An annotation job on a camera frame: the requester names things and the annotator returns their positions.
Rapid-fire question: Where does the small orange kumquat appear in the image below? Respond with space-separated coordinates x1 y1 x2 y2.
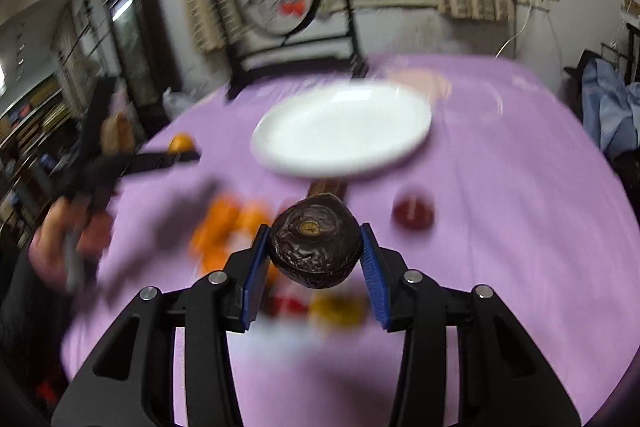
167 133 196 154

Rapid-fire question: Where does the smooth dark red plum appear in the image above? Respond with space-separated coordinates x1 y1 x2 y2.
392 190 436 232

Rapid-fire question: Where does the dark wooden cabinet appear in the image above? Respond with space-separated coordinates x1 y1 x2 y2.
103 0 181 134

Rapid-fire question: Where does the wrinkled dark passion fruit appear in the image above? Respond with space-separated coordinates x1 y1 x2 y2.
269 193 361 289

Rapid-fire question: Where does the purple tablecloth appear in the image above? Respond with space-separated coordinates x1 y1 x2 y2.
62 55 639 426

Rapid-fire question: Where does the person's left hand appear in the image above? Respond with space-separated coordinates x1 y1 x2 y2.
28 197 114 294

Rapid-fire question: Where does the blue cloth pile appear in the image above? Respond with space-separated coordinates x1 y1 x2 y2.
582 58 639 160

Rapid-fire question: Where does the white oval plate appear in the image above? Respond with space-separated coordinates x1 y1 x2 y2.
250 82 433 179

